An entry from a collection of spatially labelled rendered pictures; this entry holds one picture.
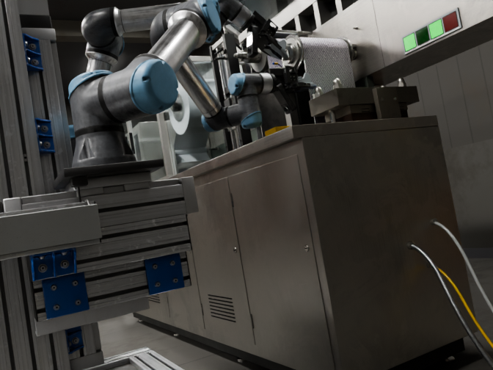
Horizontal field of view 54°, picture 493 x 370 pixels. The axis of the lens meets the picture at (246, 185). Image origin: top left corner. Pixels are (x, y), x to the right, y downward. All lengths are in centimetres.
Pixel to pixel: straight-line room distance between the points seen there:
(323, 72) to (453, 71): 243
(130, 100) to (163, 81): 9
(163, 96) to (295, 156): 55
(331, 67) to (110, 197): 115
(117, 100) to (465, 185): 346
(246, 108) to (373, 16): 71
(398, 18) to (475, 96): 221
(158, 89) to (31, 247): 43
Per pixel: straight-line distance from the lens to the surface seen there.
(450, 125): 430
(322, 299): 154
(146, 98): 110
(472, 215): 425
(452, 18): 187
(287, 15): 260
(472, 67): 418
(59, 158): 139
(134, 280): 120
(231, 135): 217
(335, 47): 205
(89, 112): 119
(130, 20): 175
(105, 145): 116
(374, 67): 210
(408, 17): 200
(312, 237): 152
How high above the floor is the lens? 66
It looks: 3 degrees up
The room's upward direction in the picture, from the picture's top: 10 degrees counter-clockwise
